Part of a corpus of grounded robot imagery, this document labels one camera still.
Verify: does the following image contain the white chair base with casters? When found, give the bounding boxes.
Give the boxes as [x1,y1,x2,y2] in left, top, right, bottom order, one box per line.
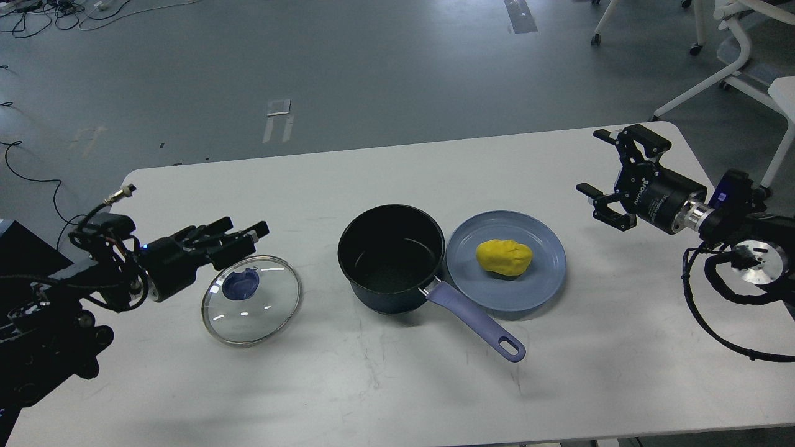
[590,1,708,56]

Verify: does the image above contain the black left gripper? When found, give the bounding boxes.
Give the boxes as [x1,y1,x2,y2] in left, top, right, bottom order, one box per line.
[137,216,270,303]

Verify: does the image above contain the glass pot lid purple knob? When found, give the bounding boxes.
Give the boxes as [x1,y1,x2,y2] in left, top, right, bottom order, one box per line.
[201,255,303,347]

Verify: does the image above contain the blue round plate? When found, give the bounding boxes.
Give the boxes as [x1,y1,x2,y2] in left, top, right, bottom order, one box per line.
[446,211,567,314]

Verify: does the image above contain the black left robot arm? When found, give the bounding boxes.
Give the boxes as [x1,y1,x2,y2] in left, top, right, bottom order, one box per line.
[2,184,270,436]

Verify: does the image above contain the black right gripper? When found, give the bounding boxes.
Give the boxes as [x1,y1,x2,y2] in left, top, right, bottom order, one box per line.
[576,124,707,235]

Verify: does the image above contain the yellow potato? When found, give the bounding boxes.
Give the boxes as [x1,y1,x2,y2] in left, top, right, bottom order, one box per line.
[475,240,534,277]

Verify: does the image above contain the black box at left edge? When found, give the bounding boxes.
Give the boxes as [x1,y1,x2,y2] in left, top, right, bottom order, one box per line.
[1,220,72,276]

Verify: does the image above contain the black cables on floor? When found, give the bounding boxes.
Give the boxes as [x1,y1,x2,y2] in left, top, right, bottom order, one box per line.
[0,0,199,40]

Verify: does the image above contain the dark blue saucepan purple handle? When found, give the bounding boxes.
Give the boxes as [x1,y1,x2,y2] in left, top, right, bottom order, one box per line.
[337,204,526,363]

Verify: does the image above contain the white office chair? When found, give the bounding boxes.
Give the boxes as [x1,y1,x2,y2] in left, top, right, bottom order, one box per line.
[650,1,793,189]

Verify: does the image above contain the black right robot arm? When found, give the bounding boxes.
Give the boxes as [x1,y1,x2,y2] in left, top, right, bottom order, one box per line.
[576,124,793,363]

